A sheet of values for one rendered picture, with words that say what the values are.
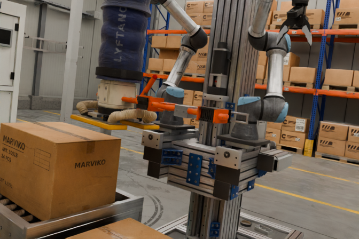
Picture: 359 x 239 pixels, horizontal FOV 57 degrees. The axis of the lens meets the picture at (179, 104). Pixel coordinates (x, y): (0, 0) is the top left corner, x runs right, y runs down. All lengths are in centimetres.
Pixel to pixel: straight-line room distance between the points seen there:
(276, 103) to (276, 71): 20
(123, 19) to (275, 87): 89
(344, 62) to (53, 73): 909
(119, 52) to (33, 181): 79
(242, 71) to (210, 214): 89
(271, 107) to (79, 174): 105
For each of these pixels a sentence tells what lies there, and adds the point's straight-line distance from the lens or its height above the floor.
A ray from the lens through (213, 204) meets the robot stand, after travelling 212.
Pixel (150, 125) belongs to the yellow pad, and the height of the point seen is 108.
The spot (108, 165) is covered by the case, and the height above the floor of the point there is 81.
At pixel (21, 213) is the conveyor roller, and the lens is 194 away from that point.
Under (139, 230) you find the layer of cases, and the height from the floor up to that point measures 54.
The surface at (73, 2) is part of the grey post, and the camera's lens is 502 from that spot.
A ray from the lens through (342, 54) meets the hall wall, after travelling 980.
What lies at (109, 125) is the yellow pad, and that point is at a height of 108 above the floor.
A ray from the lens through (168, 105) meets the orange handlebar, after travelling 130.
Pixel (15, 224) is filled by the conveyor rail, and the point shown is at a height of 59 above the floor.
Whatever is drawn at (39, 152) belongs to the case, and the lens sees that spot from 179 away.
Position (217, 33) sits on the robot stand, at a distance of 212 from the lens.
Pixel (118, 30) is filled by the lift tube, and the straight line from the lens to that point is 154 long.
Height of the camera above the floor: 127
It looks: 3 degrees down
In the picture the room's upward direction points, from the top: 7 degrees clockwise
